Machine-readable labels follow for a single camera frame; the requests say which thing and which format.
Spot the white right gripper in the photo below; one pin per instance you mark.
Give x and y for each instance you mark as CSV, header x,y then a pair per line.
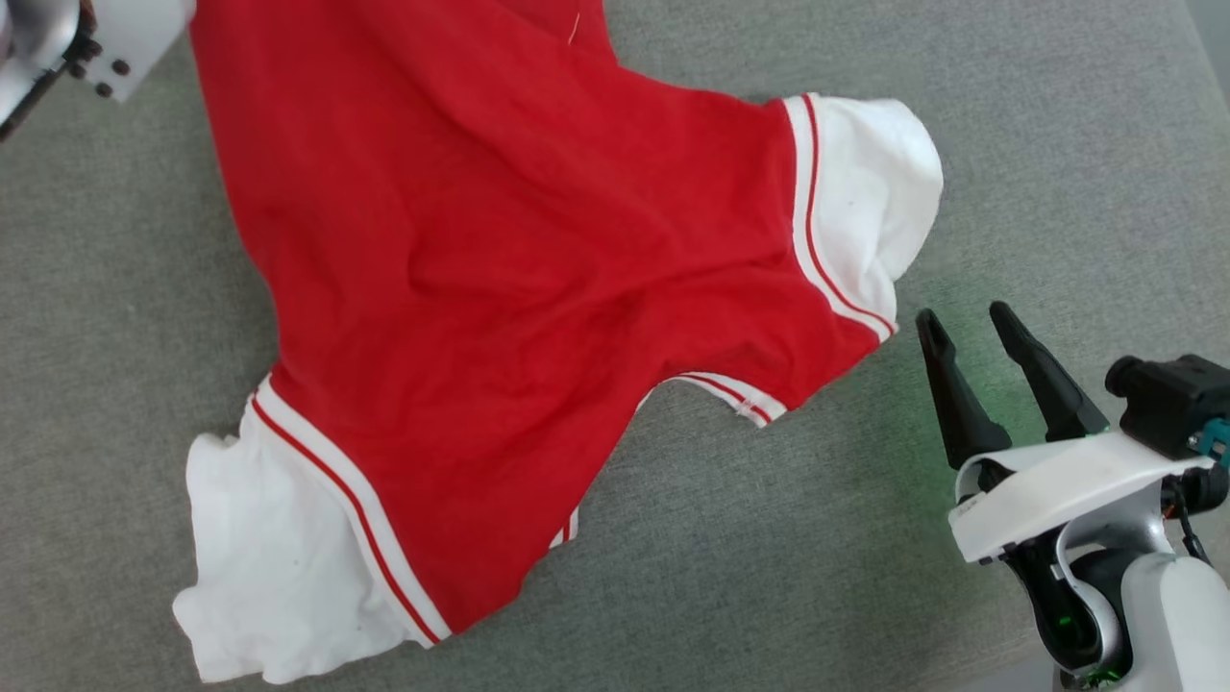
x,y
1057,490

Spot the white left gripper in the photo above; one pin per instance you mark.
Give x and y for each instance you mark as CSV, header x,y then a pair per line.
x,y
135,38

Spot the red white jersey shirt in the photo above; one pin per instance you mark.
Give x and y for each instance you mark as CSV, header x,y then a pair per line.
x,y
528,240

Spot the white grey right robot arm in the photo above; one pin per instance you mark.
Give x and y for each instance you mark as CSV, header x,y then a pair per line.
x,y
1182,615

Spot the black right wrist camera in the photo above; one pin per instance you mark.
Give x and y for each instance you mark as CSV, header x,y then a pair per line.
x,y
1168,399

